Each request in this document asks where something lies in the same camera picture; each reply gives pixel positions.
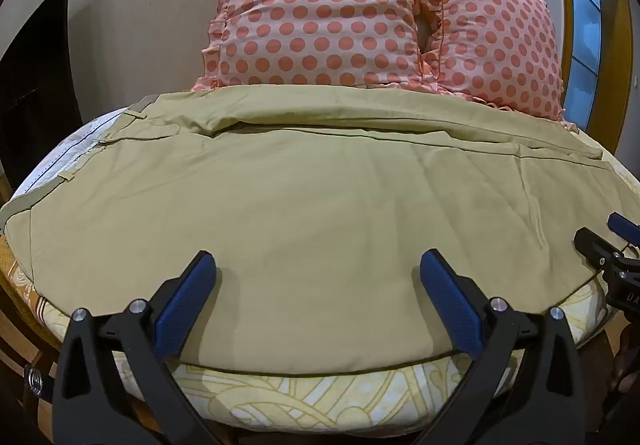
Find khaki pants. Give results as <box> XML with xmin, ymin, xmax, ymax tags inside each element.
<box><xmin>0</xmin><ymin>86</ymin><xmax>617</xmax><ymax>375</ymax></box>

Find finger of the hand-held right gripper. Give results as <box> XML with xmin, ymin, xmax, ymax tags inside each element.
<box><xmin>573</xmin><ymin>227</ymin><xmax>627</xmax><ymax>270</ymax></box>
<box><xmin>607</xmin><ymin>212</ymin><xmax>640</xmax><ymax>246</ymax></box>

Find wooden bed frame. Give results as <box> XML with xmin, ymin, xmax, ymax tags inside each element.
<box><xmin>0</xmin><ymin>170</ymin><xmax>166</xmax><ymax>445</ymax></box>

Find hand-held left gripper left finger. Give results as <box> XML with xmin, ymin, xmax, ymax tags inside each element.
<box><xmin>52</xmin><ymin>250</ymin><xmax>218</xmax><ymax>445</ymax></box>

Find dark wooden door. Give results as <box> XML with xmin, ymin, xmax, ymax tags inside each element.
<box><xmin>0</xmin><ymin>0</ymin><xmax>85</xmax><ymax>176</ymax></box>

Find yellow patterned bed sheet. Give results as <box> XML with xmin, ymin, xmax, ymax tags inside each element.
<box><xmin>0</xmin><ymin>110</ymin><xmax>640</xmax><ymax>432</ymax></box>

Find yellow framed window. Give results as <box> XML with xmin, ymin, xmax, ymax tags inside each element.
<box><xmin>491</xmin><ymin>0</ymin><xmax>635</xmax><ymax>151</ymax></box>

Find pink polka dot pillow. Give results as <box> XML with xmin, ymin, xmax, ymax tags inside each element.
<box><xmin>419</xmin><ymin>0</ymin><xmax>576</xmax><ymax>130</ymax></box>
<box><xmin>192</xmin><ymin>0</ymin><xmax>440</xmax><ymax>93</ymax></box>

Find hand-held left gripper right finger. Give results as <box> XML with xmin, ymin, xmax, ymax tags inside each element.
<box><xmin>419</xmin><ymin>248</ymin><xmax>587</xmax><ymax>445</ymax></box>

